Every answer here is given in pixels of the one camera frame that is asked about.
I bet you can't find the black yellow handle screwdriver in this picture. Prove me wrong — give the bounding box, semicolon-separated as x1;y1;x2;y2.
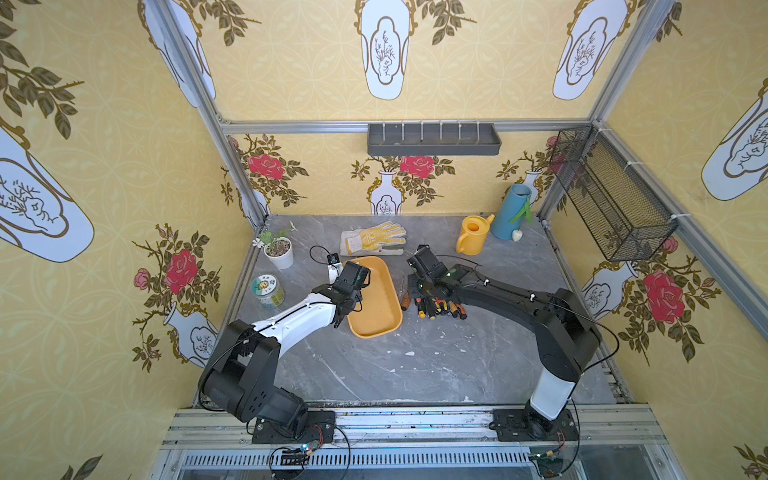
426;298;439;320

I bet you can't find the large black handle screwdriver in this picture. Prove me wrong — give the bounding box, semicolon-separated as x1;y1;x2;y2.
416;298;427;319

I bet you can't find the yellow plastic storage box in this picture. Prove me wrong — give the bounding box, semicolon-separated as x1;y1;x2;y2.
348;256;403;339

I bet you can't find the orange black handle screwdriver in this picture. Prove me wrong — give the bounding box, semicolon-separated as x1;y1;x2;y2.
454;303;467;320

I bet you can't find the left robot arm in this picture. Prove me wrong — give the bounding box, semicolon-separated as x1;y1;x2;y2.
197;262;371;439

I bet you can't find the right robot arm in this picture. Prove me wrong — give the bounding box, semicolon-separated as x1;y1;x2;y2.
408;245;602;421

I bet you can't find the yellow watering can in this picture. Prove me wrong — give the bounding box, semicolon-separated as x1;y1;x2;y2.
456;214;495;256

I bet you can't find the yellow white work glove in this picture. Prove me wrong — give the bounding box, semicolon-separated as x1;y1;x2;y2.
339;221;406;257

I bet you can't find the white potted succulent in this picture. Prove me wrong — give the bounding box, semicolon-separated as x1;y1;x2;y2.
252;230;294;270

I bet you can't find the green tape roll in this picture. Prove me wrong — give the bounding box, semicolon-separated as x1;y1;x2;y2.
252;273;285;308

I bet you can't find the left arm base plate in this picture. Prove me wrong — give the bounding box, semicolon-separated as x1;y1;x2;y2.
252;410;336;445

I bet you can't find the grey wall shelf rack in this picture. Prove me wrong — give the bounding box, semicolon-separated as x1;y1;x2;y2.
366;121;502;157

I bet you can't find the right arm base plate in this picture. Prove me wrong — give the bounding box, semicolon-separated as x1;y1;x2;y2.
489;407;579;442

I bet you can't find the black wire mesh basket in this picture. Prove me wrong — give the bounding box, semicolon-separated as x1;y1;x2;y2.
549;126;678;262

